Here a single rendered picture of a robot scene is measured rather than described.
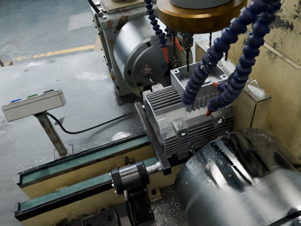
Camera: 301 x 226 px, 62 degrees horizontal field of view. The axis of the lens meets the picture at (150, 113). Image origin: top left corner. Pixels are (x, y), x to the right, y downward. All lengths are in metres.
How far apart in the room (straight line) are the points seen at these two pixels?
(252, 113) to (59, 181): 0.59
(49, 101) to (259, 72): 0.62
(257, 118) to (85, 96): 0.83
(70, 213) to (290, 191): 0.59
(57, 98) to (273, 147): 0.61
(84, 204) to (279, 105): 0.60
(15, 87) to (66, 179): 0.78
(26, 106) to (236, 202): 0.64
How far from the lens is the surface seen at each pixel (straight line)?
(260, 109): 0.61
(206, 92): 0.63
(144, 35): 0.82
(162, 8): 0.53
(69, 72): 1.44
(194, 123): 0.63
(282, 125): 0.75
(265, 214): 0.42
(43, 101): 0.83
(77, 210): 0.80
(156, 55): 0.82
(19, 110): 0.85
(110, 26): 0.99
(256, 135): 0.50
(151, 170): 0.60
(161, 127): 0.61
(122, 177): 0.59
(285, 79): 0.69
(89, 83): 1.31
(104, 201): 0.79
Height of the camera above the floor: 1.53
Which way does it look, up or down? 44 degrees down
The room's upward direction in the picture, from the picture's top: 9 degrees counter-clockwise
